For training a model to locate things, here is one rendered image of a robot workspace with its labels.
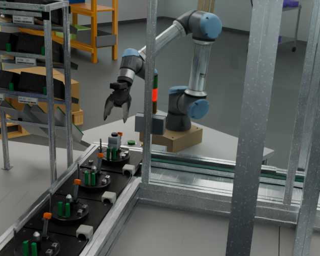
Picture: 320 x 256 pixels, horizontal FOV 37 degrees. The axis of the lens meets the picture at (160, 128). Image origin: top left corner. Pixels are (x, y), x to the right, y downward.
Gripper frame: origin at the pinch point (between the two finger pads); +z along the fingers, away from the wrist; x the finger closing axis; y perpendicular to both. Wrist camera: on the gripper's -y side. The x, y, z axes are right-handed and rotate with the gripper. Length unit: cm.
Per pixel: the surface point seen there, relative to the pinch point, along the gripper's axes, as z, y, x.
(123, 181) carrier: 27.0, -1.5, -10.7
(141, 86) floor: -202, 407, 109
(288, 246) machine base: 42, -2, -79
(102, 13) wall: -518, 724, 331
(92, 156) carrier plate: 14.9, 12.3, 10.1
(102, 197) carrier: 37.9, -16.0, -8.0
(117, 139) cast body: 7.8, 4.0, -2.1
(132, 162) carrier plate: 14.8, 12.5, -9.0
